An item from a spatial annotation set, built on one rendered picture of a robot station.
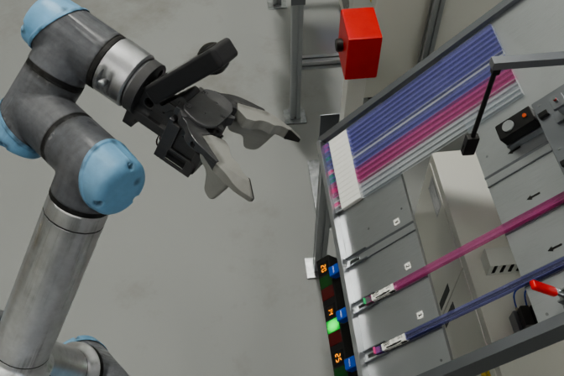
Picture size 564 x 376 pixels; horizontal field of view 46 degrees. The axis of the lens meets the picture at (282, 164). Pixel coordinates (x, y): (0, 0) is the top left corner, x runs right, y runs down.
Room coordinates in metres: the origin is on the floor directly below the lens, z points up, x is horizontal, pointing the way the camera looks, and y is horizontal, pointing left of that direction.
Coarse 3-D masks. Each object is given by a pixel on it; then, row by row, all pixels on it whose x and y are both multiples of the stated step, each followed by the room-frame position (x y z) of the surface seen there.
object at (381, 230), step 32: (384, 192) 0.89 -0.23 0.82; (352, 224) 0.85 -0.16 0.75; (384, 224) 0.81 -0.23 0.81; (352, 256) 0.77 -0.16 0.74; (384, 256) 0.74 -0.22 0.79; (416, 256) 0.70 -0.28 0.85; (352, 288) 0.70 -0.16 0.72; (416, 288) 0.64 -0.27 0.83; (384, 320) 0.60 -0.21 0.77; (416, 320) 0.58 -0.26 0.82; (384, 352) 0.53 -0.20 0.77; (416, 352) 0.51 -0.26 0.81; (448, 352) 0.49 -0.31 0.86
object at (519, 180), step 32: (544, 0) 1.12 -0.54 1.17; (512, 32) 1.09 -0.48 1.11; (544, 32) 1.04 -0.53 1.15; (544, 96) 0.90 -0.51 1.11; (480, 128) 0.91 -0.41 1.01; (480, 160) 0.84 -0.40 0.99; (512, 160) 0.81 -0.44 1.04; (544, 160) 0.77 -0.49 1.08; (512, 192) 0.74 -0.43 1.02; (544, 192) 0.71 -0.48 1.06; (544, 224) 0.65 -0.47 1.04; (544, 256) 0.60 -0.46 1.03; (544, 320) 0.49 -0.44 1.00
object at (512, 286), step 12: (552, 264) 0.57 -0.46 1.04; (528, 276) 0.57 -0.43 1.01; (540, 276) 0.56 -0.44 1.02; (504, 288) 0.56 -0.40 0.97; (516, 288) 0.56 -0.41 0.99; (480, 300) 0.56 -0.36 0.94; (492, 300) 0.55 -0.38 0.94; (456, 312) 0.55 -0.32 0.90; (468, 312) 0.55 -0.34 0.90; (432, 324) 0.55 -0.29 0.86; (408, 336) 0.55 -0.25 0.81
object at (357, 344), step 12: (324, 144) 1.11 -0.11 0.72; (324, 156) 1.06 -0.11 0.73; (324, 168) 1.02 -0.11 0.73; (324, 180) 0.99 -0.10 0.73; (336, 216) 0.88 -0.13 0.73; (336, 228) 0.85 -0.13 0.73; (336, 240) 0.81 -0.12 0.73; (336, 252) 0.79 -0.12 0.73; (348, 276) 0.73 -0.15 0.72; (348, 288) 0.69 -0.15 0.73; (348, 300) 0.66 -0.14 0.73; (348, 312) 0.64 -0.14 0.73; (360, 336) 0.59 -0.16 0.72; (360, 348) 0.56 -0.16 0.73; (360, 360) 0.53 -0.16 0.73; (360, 372) 0.51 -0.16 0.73
